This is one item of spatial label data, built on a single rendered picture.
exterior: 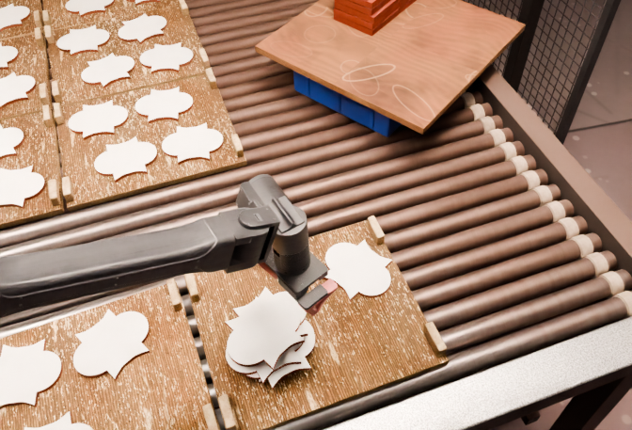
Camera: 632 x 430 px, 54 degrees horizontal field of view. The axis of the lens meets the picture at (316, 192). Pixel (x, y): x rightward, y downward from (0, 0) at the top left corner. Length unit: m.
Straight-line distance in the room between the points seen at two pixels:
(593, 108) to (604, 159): 0.34
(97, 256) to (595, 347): 0.91
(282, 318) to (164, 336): 0.23
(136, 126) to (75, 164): 0.17
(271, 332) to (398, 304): 0.26
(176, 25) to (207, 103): 0.37
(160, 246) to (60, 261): 0.12
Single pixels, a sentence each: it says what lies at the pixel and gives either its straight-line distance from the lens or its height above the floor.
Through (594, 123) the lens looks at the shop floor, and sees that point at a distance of 3.17.
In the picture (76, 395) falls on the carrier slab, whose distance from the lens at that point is 1.21.
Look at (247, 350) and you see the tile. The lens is 1.11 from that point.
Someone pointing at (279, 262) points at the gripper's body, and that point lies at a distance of 0.95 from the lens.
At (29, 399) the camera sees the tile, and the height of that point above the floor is 0.95.
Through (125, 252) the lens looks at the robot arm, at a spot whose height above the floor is 1.37.
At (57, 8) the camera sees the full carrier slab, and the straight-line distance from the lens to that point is 2.11.
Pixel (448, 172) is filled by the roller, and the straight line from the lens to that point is 1.49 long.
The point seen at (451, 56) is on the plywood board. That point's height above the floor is 1.04.
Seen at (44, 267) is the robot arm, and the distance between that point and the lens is 0.77.
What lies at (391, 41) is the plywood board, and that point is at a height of 1.04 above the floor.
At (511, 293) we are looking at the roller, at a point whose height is 0.92.
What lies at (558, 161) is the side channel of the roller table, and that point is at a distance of 1.52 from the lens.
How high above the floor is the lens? 1.98
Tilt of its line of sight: 49 degrees down
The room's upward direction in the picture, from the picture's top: 1 degrees counter-clockwise
